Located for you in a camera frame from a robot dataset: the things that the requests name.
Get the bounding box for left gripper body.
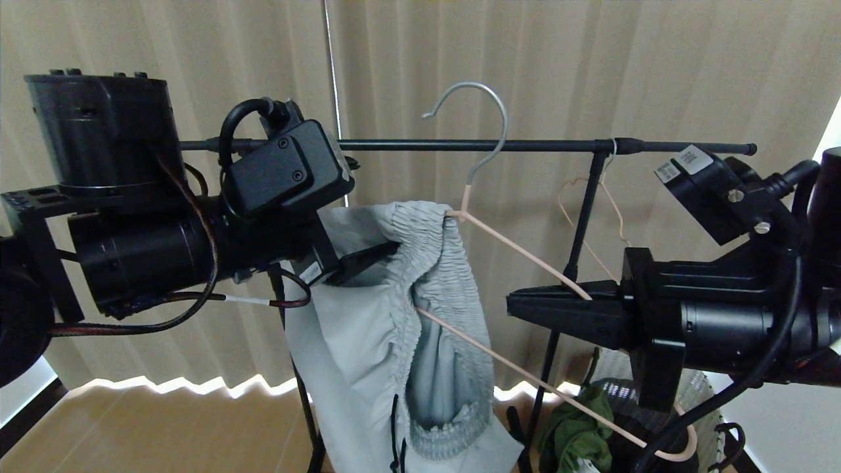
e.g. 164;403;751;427
68;196;340;314

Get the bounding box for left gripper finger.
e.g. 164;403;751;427
325;240;403;288

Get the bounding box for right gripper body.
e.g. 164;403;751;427
620;247;815;413

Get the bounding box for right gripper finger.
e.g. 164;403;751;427
506;279;626;309
506;300;634;350

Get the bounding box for pale grey shorts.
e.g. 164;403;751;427
283;199;524;473

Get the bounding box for pink clothes hanger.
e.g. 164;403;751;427
557;158;637;267
415;82;698;462

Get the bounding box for white laundry basket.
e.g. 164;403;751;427
590;347;748;473

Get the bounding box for black clothes rack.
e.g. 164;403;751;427
179;137;758;473

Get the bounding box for green garment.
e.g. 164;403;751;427
535;383;616;473

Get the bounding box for beige curtain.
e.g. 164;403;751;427
0;0;841;398

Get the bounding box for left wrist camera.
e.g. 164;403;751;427
222;117;357;222

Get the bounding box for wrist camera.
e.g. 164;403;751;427
654;143;799;249
222;117;357;222

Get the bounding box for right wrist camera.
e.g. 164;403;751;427
654;143;799;249

